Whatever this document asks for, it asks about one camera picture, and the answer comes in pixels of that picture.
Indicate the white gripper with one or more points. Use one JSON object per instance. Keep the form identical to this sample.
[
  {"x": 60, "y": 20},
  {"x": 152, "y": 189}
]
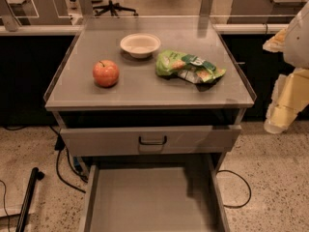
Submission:
[{"x": 297, "y": 43}]

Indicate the green rice chip bag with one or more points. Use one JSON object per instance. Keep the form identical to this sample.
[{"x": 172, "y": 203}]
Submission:
[{"x": 187, "y": 66}]

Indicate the grey top drawer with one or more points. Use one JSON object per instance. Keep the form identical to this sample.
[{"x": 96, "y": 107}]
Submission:
[{"x": 150, "y": 140}]

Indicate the grey drawer cabinet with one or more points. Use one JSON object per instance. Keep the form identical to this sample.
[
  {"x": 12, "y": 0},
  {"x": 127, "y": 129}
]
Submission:
[{"x": 141, "y": 98}]

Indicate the grey open middle drawer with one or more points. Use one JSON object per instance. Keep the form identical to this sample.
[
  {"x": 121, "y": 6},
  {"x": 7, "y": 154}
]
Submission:
[{"x": 173, "y": 193}]

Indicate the grey background desk right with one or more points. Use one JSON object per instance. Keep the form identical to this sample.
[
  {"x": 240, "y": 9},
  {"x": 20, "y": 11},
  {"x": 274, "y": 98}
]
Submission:
[{"x": 264, "y": 11}]

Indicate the grey background desk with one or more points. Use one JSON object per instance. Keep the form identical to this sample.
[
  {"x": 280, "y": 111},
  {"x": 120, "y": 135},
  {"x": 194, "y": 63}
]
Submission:
[
  {"x": 37, "y": 12},
  {"x": 264, "y": 11}
]

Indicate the white paper bowl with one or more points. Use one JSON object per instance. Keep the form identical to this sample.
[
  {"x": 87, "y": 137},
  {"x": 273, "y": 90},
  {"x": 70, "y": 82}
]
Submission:
[{"x": 140, "y": 45}]

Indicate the red apple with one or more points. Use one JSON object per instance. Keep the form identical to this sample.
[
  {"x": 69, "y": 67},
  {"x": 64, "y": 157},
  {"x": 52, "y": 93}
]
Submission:
[{"x": 105, "y": 73}]

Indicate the black office chair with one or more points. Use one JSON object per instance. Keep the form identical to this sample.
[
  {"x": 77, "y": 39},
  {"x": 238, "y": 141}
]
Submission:
[{"x": 112, "y": 8}]

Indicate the grey background desk left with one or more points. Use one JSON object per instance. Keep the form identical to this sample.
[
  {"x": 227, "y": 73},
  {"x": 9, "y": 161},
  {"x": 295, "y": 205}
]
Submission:
[{"x": 37, "y": 12}]

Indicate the black pole on floor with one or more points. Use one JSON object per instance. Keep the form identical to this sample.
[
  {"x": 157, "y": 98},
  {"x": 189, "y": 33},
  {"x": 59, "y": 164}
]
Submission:
[{"x": 35, "y": 176}]

